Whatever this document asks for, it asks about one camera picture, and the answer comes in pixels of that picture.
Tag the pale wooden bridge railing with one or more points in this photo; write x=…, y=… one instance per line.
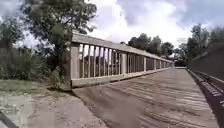
x=100, y=60

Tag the distant group of trees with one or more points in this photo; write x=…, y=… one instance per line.
x=150, y=45

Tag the wooden plank bridge deck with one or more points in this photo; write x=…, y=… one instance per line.
x=156, y=100

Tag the large green tree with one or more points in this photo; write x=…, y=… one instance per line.
x=55, y=23

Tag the green bushes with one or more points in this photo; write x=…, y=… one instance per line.
x=18, y=63

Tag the grass patch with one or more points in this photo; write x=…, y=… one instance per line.
x=20, y=86

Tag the dark bridge railing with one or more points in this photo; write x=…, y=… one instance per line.
x=208, y=65

